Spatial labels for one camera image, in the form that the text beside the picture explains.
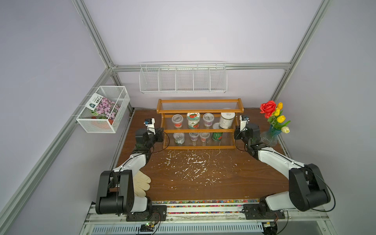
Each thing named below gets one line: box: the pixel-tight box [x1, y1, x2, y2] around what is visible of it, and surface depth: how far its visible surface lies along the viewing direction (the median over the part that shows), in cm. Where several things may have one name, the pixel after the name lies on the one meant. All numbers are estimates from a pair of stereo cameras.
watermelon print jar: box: [211, 122, 223, 142], surface depth 95 cm
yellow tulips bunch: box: [267, 102, 291, 130], surface depth 79 cm
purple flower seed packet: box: [84, 93, 121, 120], surface depth 75 cm
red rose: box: [259, 100, 277, 119], surface depth 72 cm
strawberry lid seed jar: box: [186, 112, 201, 130], surface depth 88 cm
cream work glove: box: [133, 169, 152, 197], surface depth 84 cm
